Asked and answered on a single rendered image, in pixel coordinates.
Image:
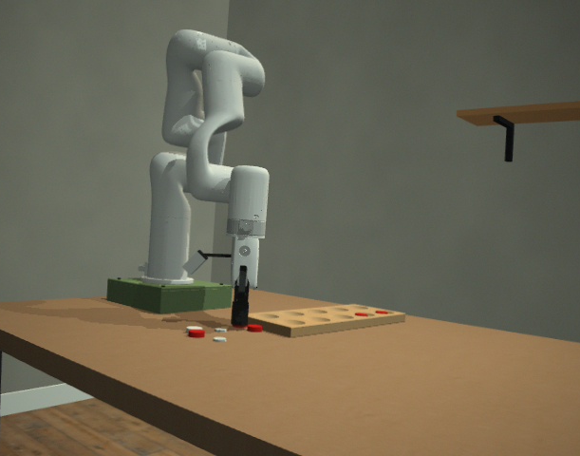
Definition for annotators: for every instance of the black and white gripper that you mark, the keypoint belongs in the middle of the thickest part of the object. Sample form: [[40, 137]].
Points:
[[247, 262]]

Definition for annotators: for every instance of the tan tray with round pockets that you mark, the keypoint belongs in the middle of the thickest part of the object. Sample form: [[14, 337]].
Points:
[[302, 322]]

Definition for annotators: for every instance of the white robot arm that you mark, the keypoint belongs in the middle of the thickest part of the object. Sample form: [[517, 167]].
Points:
[[224, 75]]

